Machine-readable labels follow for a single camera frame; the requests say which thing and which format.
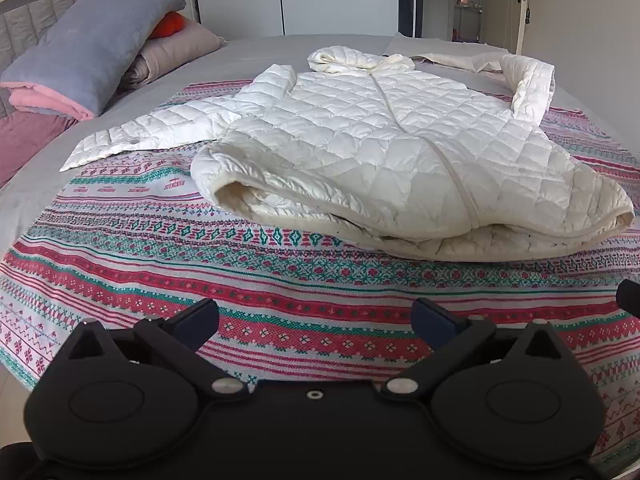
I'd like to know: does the orange red plush toy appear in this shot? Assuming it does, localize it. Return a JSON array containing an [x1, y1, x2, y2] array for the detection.
[[149, 11, 186, 40]]

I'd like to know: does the white quilted down jacket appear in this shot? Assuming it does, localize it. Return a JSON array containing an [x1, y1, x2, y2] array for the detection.
[[66, 46, 634, 262]]

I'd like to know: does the red green patterned blanket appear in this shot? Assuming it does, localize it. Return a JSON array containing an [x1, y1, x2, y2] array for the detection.
[[0, 77, 640, 476]]

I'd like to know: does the grey quilted headboard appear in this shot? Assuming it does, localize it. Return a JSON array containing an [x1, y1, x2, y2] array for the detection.
[[0, 0, 109, 122]]

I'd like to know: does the beige cloth on bed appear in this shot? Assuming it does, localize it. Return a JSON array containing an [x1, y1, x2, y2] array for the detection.
[[384, 34, 510, 74]]

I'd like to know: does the pink bedding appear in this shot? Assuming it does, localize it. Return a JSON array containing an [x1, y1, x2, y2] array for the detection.
[[0, 110, 77, 186]]

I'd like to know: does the cream room door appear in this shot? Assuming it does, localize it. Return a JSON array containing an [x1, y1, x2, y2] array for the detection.
[[482, 0, 528, 54]]

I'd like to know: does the beige pink pillow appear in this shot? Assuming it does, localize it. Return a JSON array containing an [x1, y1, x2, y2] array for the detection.
[[120, 20, 226, 89]]

